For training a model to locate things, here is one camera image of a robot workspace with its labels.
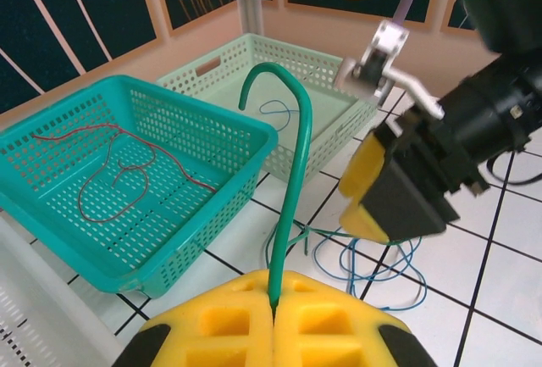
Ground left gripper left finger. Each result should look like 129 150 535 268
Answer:
112 269 274 367

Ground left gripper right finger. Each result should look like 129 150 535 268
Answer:
270 269 437 367

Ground thin green cable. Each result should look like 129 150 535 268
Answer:
264 219 401 270
238 63 313 313

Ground thin blue cable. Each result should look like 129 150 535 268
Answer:
312 226 428 313
258 100 293 131

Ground thin red cable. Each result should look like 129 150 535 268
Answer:
78 127 157 224
32 124 218 193

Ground mint green perforated basket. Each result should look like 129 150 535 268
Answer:
155 32 380 184

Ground teal perforated plastic basket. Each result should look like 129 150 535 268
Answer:
0 75 279 300

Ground white perforated plastic basket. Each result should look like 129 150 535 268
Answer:
0 209 149 367

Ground thin black cable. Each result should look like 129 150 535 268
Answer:
485 149 542 186

